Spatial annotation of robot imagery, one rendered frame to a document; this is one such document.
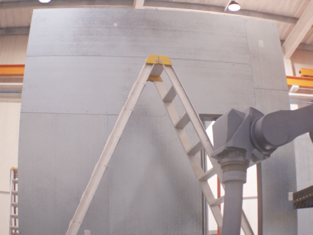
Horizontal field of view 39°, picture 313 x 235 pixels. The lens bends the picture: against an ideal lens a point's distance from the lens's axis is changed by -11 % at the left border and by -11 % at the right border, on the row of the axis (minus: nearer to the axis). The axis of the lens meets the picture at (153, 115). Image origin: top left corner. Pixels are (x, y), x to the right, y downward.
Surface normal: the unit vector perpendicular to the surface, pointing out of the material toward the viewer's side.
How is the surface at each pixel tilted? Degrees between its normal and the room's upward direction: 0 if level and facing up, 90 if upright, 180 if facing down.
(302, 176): 90
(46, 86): 90
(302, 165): 90
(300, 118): 90
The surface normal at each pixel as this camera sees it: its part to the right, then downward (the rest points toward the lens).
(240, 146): 0.35, -0.32
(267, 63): 0.14, -0.33
